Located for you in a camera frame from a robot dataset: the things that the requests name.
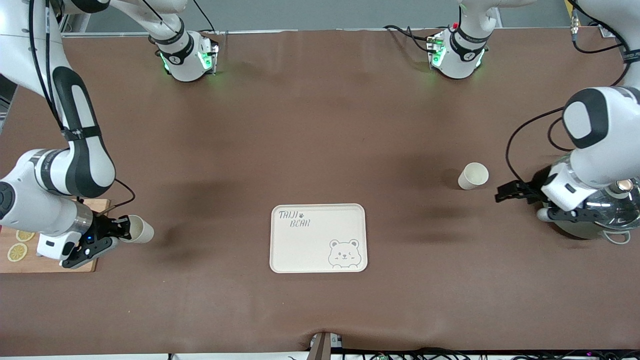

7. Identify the white cup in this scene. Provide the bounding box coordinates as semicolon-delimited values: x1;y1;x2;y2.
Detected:
124;215;155;244
458;162;490;191

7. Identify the wooden cutting board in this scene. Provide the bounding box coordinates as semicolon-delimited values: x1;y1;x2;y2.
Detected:
0;199;111;274

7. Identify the grey-green electric pot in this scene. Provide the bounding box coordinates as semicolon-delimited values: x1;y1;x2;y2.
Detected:
542;155;640;246

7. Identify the glass pot lid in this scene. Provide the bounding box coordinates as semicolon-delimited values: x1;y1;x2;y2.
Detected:
582;177;640;232

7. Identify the cream bear print tray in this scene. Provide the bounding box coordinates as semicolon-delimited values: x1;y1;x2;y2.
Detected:
270;203;368;274

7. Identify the brown table cover mat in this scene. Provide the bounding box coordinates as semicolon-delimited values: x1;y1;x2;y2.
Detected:
0;29;640;357

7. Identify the black base cable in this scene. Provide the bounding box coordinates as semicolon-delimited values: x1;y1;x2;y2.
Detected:
383;23;437;54
192;0;217;35

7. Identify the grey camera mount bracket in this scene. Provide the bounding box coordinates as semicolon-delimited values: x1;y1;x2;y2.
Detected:
307;331;345;360

